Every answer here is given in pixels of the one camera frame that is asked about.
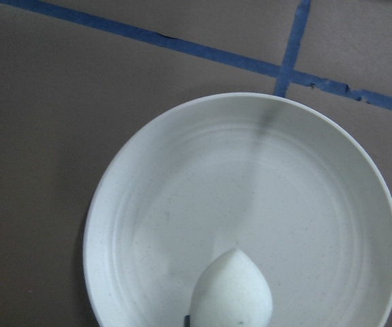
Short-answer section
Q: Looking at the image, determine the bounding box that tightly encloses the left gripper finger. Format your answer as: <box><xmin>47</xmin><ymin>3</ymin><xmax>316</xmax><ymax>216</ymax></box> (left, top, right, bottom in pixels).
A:
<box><xmin>183</xmin><ymin>315</ymin><xmax>190</xmax><ymax>327</ymax></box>

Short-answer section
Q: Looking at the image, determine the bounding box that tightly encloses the cream round plate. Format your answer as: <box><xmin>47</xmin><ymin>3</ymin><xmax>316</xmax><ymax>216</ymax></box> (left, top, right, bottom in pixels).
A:
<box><xmin>83</xmin><ymin>93</ymin><xmax>392</xmax><ymax>326</ymax></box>

